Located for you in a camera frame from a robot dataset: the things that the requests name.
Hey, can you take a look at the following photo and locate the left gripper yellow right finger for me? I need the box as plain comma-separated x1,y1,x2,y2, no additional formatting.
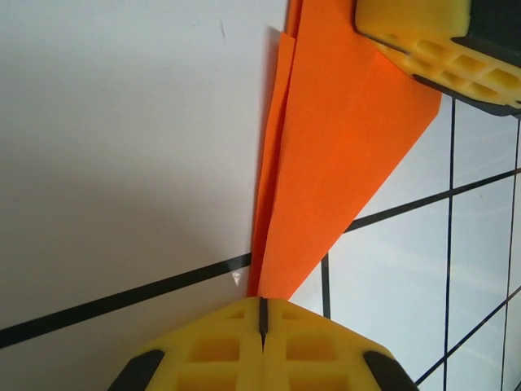
260,297,420,391

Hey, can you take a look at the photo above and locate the orange paper sheet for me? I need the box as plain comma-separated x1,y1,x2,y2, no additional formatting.
246,0,444,305

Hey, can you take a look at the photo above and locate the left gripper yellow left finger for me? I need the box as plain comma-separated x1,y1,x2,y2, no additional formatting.
107,297,264,391

